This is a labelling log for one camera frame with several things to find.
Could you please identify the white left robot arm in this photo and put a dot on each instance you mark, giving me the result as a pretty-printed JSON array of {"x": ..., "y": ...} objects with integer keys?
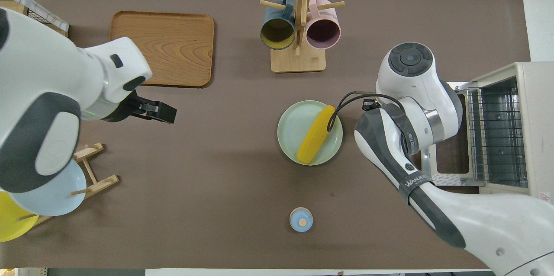
[{"x": 43, "y": 94}]

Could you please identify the metal oven rack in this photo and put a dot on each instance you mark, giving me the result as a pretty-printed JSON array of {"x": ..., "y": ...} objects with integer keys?
[{"x": 497, "y": 137}]

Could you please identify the dark blue mug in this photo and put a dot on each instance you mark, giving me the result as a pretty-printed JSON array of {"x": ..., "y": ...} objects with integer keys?
[{"x": 277, "y": 33}]

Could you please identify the wooden plate rack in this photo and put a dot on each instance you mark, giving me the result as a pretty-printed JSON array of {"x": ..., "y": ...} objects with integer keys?
[{"x": 93, "y": 185}]

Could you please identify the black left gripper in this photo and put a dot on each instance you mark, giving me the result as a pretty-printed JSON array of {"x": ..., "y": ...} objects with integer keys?
[{"x": 151, "y": 110}]

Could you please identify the light green plate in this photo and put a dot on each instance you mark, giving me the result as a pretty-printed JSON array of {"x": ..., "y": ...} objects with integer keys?
[{"x": 298, "y": 124}]

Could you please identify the blue service bell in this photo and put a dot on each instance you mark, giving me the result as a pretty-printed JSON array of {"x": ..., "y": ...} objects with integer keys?
[{"x": 301, "y": 220}]

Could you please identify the white toaster oven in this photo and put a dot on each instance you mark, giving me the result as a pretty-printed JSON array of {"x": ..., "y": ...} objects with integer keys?
[{"x": 539, "y": 129}]

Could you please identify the yellow corn cob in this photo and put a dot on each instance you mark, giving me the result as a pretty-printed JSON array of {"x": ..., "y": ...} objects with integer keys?
[{"x": 316, "y": 135}]

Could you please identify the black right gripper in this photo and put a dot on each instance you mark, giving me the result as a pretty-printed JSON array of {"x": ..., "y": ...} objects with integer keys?
[{"x": 369, "y": 104}]

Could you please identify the wooden tray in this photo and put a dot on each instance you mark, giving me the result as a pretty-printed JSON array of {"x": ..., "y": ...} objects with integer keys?
[{"x": 164, "y": 49}]

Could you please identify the pink mug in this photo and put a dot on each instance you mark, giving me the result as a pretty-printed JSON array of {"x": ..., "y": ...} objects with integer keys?
[{"x": 323, "y": 33}]

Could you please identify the brown table mat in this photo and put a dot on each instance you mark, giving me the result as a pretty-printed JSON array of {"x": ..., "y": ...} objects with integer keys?
[{"x": 216, "y": 181}]

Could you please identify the wooden mug tree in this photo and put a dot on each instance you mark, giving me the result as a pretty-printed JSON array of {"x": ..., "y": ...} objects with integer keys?
[{"x": 298, "y": 62}]

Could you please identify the glass oven door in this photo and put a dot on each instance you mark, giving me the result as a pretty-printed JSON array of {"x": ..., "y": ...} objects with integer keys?
[{"x": 452, "y": 178}]

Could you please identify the light blue plate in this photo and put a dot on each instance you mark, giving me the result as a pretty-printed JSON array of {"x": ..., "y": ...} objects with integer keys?
[{"x": 56, "y": 198}]

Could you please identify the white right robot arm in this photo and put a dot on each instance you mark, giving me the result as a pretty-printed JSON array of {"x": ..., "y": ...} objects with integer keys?
[{"x": 433, "y": 98}]

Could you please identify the yellow plate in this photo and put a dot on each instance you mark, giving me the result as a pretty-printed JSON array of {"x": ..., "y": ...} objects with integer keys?
[{"x": 13, "y": 224}]

